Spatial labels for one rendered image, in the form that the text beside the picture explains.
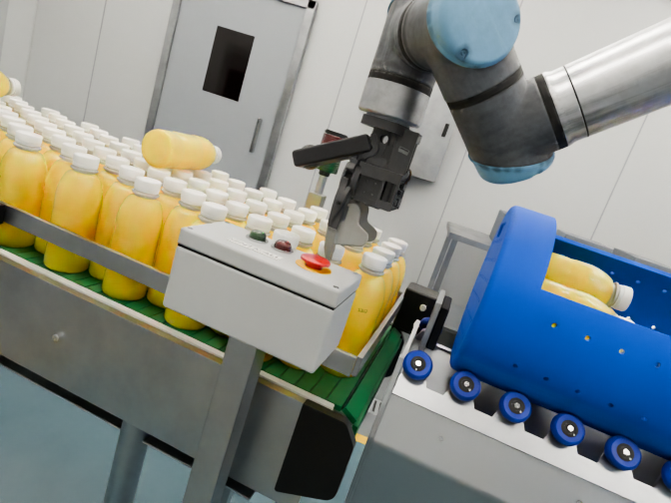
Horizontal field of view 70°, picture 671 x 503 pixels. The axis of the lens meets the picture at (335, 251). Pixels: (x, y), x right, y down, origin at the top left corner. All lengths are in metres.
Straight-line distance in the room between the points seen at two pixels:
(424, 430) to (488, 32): 0.54
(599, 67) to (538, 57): 3.62
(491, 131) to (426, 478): 0.51
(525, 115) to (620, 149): 3.71
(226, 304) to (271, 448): 0.26
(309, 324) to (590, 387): 0.40
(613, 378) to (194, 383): 0.57
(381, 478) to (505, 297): 0.35
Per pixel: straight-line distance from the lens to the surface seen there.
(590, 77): 0.59
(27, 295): 0.92
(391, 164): 0.67
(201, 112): 4.55
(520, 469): 0.79
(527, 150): 0.60
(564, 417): 0.79
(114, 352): 0.82
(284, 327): 0.53
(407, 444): 0.78
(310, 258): 0.54
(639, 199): 4.34
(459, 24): 0.54
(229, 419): 0.64
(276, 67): 4.33
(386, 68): 0.66
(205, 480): 0.70
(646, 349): 0.73
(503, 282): 0.68
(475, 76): 0.56
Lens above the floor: 1.25
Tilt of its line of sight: 13 degrees down
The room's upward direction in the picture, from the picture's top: 18 degrees clockwise
